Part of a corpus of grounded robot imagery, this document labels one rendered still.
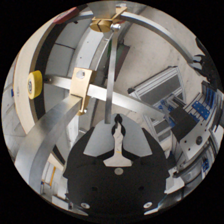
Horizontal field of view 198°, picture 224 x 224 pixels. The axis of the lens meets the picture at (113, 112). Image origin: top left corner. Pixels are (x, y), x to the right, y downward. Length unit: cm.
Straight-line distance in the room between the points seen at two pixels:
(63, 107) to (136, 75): 97
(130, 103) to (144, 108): 4
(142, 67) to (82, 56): 81
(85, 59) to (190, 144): 57
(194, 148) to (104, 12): 40
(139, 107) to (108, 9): 26
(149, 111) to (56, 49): 42
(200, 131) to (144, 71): 96
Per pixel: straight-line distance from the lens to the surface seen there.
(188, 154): 27
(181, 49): 26
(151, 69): 111
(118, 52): 31
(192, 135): 30
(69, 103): 17
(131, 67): 102
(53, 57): 36
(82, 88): 19
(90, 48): 43
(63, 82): 23
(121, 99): 19
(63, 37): 38
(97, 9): 18
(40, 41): 30
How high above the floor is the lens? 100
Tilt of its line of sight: 60 degrees down
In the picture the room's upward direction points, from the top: 175 degrees counter-clockwise
